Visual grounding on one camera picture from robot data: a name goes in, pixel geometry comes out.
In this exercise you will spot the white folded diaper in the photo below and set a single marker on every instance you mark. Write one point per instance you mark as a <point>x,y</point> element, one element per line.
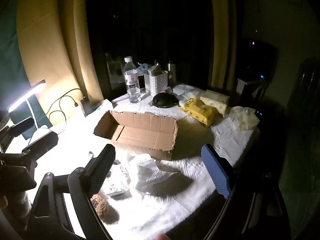
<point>187,92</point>

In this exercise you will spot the brown cardboard box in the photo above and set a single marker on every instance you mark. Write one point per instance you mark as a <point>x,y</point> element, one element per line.
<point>140,132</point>

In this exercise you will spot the metal thermos flask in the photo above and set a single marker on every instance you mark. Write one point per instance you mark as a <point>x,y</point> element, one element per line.
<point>171,71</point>

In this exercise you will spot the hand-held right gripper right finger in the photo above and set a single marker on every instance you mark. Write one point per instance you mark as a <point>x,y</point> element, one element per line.
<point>217,172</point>

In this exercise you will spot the person's right hand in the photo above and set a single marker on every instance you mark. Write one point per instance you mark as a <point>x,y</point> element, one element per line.
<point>163,237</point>

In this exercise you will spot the dark chair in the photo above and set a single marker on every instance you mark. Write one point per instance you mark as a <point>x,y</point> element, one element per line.
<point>307,92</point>

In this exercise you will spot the black round lid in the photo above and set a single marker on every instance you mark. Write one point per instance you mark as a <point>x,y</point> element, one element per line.
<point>163,100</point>

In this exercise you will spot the crumpled pale plastic bag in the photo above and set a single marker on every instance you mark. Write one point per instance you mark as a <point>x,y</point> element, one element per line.
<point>243,118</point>

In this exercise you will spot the wide yellow curtain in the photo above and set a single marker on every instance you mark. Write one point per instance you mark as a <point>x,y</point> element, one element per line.
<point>50,42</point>

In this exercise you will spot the blue plastic bag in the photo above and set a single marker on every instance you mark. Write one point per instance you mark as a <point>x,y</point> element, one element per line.
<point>143,67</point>

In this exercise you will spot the pale yellow tissue packet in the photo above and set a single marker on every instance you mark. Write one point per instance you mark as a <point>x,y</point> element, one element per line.
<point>216,101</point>

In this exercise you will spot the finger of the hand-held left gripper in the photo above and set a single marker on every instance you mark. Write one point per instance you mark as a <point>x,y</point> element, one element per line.
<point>22,127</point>
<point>42,141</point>

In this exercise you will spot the clear plastic water bottle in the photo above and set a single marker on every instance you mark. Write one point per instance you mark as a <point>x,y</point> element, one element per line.
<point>131,80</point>

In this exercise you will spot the narrow yellow curtain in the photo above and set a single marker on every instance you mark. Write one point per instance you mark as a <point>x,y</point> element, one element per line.
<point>221,30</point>

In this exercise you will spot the white perforated basket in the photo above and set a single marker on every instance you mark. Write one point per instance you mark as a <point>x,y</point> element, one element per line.
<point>156,83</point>

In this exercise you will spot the small pink packet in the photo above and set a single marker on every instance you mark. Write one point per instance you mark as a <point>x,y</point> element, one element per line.
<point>164,91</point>

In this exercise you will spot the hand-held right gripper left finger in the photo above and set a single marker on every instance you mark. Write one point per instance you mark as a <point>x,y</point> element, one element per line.
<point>102,165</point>

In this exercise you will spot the clear bubble wrap bundle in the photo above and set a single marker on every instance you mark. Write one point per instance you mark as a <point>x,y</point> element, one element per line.
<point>147,172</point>

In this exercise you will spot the tan paper packet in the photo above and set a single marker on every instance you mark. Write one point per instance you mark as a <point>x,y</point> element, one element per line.
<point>156,69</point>

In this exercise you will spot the white desk lamp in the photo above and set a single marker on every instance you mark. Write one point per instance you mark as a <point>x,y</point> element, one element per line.
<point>27,95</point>

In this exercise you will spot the white tablecloth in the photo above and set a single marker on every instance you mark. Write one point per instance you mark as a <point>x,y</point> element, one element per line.
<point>175,205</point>

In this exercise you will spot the yellow cloth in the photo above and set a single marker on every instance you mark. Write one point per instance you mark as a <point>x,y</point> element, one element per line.
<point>200,111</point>

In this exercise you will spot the printed paper cup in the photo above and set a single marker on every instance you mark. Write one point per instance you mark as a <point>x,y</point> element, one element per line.
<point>116,185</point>

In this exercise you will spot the small tan wooden piece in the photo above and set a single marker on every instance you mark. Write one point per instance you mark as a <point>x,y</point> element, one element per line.
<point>150,103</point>

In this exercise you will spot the dark box with lights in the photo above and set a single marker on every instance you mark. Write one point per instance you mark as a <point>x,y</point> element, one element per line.
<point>260,60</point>

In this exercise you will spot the small white box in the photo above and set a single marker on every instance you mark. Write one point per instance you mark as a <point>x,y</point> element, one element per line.
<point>242,85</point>

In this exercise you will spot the dark green curtain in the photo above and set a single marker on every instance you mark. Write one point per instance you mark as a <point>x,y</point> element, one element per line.
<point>8,50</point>

